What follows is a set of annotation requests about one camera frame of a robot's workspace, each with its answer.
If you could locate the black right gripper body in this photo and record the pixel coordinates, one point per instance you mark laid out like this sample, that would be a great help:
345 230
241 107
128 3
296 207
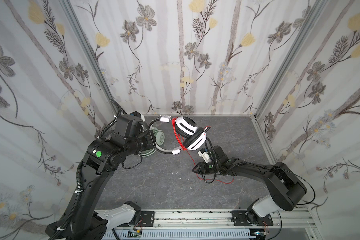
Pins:
202 167

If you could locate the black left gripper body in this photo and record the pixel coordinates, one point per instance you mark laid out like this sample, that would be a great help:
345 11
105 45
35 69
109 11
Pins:
151 141

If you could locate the green white headphones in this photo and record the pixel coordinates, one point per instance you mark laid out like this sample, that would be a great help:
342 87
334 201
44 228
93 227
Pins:
160 139

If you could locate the black white headphones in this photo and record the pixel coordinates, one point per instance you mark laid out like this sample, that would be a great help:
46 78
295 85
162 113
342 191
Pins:
189 135

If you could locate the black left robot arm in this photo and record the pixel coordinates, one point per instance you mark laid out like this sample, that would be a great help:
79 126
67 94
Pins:
127 134

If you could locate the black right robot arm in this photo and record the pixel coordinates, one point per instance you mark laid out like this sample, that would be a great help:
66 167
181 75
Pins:
286 189

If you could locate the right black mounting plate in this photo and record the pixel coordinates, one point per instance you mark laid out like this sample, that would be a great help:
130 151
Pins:
243 218

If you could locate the black mounting plate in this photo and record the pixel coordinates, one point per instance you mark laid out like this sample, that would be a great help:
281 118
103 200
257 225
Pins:
147 219
243 218

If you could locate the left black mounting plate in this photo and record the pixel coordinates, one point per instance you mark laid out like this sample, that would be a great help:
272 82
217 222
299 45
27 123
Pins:
147 219

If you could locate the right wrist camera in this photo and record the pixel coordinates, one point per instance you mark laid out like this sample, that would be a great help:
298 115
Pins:
205 155

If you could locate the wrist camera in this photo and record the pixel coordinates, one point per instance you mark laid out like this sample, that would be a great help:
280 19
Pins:
205 155
138 115

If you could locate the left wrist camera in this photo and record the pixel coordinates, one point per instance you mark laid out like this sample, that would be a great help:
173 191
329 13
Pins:
138 115

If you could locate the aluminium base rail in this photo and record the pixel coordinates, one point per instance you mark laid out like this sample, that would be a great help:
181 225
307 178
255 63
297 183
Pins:
221 218

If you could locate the white slotted cable duct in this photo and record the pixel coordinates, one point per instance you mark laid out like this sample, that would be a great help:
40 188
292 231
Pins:
182 234

